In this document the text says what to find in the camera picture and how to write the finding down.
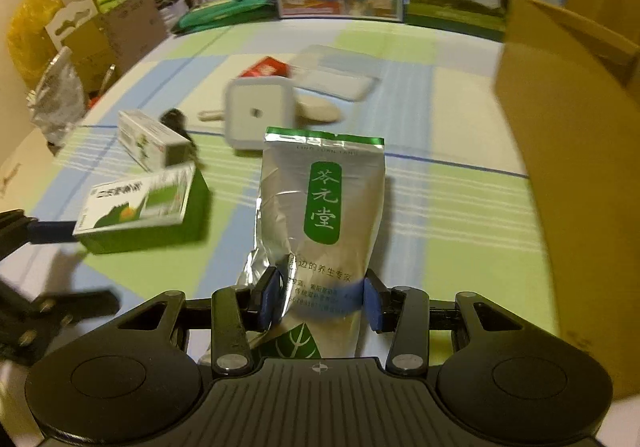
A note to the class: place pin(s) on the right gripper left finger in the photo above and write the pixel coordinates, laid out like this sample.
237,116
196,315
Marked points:
237,311

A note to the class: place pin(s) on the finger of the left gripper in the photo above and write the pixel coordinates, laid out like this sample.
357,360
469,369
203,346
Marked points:
29,327
18,229

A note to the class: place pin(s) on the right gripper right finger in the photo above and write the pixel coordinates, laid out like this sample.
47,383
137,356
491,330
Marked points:
403,312

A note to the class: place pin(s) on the silver green foil pouch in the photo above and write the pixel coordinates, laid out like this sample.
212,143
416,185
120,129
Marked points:
318,211

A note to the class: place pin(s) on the clear plastic case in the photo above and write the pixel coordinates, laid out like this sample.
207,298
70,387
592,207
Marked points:
343,74

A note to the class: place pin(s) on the red candy packet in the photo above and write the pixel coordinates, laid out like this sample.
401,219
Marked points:
268,66

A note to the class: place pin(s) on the black small object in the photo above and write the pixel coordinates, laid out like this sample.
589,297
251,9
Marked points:
175,120

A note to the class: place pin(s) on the checked tablecloth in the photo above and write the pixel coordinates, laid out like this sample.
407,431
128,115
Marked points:
458,213

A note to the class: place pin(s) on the green white flat box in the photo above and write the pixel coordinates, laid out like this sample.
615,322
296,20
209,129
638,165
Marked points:
149,211

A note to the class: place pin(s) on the silver crumpled bag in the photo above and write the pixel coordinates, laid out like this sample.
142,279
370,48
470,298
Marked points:
59,101

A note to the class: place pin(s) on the small white green box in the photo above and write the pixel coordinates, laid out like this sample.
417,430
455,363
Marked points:
153,145

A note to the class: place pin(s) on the yellow plastic bag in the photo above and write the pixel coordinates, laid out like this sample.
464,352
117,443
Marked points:
29,43

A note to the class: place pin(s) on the cardboard boxes pile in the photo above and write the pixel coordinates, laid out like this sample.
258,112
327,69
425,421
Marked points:
116,40

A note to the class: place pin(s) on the beige oval stone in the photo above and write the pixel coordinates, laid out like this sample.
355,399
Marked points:
317,110

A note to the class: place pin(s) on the brown cardboard box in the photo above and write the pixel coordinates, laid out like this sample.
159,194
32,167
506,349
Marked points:
569,88

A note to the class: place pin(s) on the green wet wipes pack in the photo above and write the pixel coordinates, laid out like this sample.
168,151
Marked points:
220,13

